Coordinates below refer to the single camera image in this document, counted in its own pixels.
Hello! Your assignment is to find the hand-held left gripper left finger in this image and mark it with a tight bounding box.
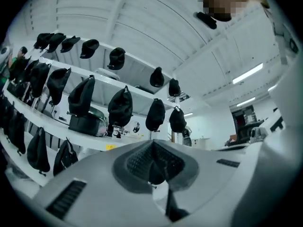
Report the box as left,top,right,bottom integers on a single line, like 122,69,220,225
30,140,176,227

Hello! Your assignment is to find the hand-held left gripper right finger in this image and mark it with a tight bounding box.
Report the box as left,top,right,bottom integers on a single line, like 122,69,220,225
153,140,263,227

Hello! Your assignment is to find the glass blender jug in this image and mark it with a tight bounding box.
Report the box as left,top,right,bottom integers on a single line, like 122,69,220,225
112,124,124,138

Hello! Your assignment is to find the black cabinet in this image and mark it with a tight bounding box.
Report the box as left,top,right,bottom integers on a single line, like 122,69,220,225
232,107,264,144

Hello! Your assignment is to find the white shelving rack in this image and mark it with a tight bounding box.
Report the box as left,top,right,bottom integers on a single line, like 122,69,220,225
0,29,188,187

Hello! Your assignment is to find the group of hanging black bags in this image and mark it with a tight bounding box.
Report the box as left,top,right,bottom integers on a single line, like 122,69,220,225
0,32,187,177

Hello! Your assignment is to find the person's cream shirt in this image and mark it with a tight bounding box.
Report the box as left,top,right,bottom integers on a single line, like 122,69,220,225
231,2,303,227

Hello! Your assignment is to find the grey chest harness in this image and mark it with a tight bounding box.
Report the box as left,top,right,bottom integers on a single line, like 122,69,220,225
269,8,300,66

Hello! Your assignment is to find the black head-mounted camera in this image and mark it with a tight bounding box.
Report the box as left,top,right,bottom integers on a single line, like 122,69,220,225
193,11,218,30

